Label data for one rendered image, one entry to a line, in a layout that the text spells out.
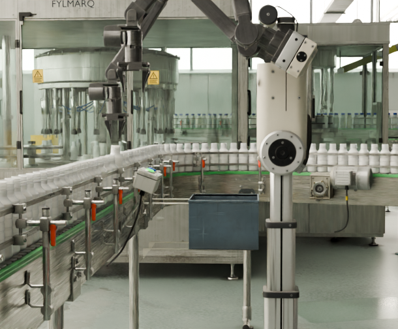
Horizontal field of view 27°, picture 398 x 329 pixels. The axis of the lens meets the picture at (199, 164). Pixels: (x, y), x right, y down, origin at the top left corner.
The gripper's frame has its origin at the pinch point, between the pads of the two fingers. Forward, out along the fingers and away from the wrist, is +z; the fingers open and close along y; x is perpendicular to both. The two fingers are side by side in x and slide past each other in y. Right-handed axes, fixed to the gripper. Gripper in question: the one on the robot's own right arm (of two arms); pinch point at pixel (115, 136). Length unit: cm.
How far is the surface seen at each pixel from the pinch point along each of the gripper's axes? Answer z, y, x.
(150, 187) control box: 18.2, -16.5, 25.3
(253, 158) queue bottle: 16, -55, -170
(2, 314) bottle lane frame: 33, -3, 162
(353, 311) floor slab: 125, -121, -240
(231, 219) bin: 38, -44, -39
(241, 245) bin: 49, -48, -39
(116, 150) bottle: 5.4, -0.4, 1.4
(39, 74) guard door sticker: -49, 118, -341
